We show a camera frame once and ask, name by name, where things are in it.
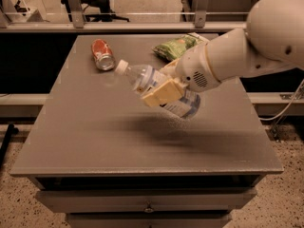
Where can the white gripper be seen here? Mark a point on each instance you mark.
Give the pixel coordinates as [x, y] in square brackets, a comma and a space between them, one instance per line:
[194, 67]

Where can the clear blue-labelled plastic bottle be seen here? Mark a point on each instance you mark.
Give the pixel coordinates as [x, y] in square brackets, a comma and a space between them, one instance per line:
[145, 78]

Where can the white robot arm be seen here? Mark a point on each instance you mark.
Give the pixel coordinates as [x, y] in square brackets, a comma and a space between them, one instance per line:
[271, 42]

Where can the green snack bag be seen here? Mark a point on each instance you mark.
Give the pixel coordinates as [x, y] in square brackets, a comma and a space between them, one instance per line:
[174, 48]

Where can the red soda can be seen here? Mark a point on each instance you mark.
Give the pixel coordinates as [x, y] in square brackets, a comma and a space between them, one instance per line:
[103, 55]

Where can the grey drawer cabinet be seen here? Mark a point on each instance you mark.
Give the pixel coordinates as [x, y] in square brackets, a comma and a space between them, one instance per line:
[102, 158]

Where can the black pole on floor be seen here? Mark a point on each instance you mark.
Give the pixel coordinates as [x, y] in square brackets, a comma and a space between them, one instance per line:
[11, 130]

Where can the metal railing frame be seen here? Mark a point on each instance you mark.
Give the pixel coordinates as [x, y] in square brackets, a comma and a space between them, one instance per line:
[74, 16]

